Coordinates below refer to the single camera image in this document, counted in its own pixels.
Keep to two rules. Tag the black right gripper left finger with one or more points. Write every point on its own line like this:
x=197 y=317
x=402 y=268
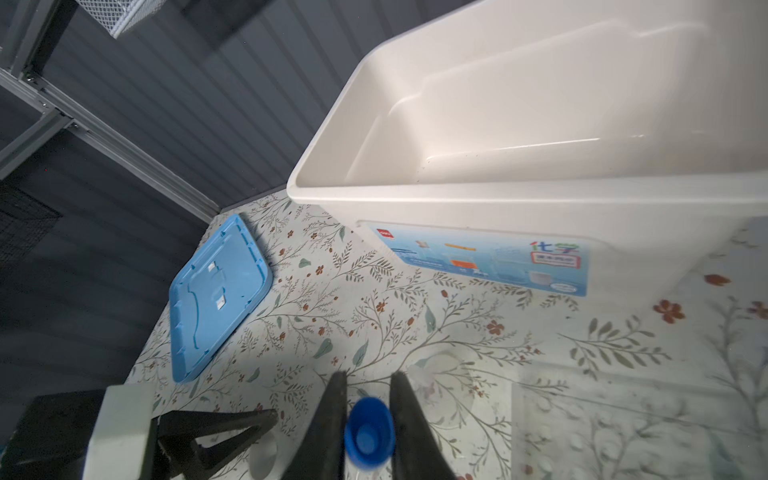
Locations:
x=321 y=454

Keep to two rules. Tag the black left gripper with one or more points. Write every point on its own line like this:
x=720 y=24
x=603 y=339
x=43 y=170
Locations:
x=110 y=434

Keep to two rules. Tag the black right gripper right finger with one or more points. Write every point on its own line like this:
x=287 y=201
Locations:
x=416 y=453

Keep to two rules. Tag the blue capped test tube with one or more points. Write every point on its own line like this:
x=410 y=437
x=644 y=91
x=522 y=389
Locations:
x=369 y=439

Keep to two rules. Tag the white plastic storage bin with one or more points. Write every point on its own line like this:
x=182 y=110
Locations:
x=592 y=148

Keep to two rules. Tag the clear test tube rack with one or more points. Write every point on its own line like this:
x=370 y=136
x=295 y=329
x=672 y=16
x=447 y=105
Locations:
x=568 y=425

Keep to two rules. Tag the blue plastic bin lid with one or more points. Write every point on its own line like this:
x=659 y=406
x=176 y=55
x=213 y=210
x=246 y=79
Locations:
x=209 y=298

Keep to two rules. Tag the white wire mesh basket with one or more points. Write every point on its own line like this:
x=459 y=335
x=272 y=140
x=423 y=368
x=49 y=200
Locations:
x=118 y=17

